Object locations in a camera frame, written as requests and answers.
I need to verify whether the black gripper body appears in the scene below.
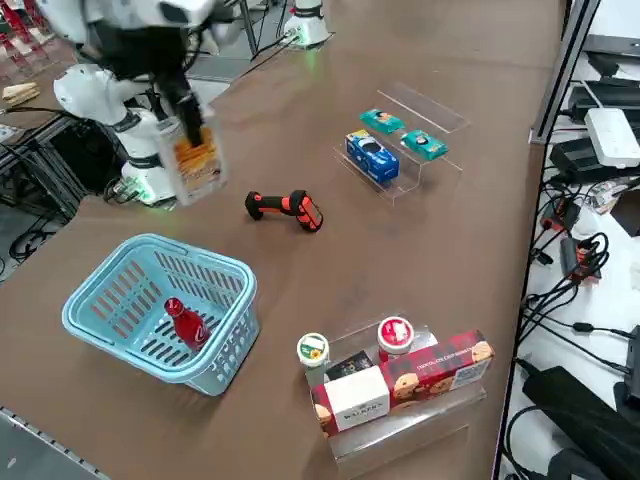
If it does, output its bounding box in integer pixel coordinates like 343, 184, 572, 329
94, 23, 195, 82

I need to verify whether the white cookie box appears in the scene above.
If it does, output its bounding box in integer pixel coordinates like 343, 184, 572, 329
157, 105, 230, 207

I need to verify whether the orange and black barcode scanner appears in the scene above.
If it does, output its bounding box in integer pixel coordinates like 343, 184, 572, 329
244, 188, 325, 234

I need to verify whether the red Coca-Cola bottle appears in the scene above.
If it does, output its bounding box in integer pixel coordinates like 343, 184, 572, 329
163, 296, 210, 351

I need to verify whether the blue plastic shopping basket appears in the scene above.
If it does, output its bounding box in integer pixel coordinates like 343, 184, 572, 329
61, 232, 261, 398

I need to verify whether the dark metal stand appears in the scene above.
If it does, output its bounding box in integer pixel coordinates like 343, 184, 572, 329
238, 0, 284, 59

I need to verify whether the black metal cart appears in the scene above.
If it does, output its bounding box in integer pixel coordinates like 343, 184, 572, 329
0, 112, 126, 224

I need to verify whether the stack of wooden pieces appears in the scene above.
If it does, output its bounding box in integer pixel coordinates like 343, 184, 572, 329
1, 81, 41, 107

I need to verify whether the red storage rack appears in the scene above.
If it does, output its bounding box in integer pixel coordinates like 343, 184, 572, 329
0, 0, 56, 81

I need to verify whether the blue Oreo cookie packet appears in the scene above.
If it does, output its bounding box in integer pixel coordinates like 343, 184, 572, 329
345, 129, 401, 183

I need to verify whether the teal snack packet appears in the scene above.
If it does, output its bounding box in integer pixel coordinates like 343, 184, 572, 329
359, 108, 407, 136
401, 129, 450, 162

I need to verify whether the clear acrylic snack shelf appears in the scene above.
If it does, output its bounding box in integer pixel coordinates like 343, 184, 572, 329
332, 82, 472, 208

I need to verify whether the green and white bottle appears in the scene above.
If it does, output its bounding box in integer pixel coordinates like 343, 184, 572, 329
296, 331, 332, 386

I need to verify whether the small black packet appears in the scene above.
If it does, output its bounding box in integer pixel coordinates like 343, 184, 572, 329
324, 351, 376, 384

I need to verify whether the red bottle with white cap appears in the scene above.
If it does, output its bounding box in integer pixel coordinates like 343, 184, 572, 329
377, 316, 417, 364

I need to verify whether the red tartan shortbread box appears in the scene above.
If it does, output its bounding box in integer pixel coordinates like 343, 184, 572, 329
309, 328, 497, 440

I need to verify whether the clear acrylic bottle shelf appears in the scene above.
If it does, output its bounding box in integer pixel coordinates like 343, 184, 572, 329
304, 319, 489, 464

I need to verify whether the black and orange power strip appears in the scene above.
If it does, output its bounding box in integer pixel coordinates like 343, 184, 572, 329
539, 197, 584, 236
558, 234, 605, 285

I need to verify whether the black power adapter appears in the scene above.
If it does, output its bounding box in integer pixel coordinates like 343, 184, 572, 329
549, 137, 640, 184

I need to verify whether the black flat device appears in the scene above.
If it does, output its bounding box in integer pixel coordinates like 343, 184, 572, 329
569, 77, 640, 122

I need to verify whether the large black power brick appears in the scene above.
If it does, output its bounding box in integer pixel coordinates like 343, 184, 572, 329
522, 365, 640, 480

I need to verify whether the black base power cable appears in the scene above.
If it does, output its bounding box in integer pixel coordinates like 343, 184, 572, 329
248, 29, 301, 64

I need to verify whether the aluminium post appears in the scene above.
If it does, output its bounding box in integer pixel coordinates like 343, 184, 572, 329
528, 0, 601, 146

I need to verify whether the black cable with ferrite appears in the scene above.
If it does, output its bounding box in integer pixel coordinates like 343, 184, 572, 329
517, 292, 636, 376

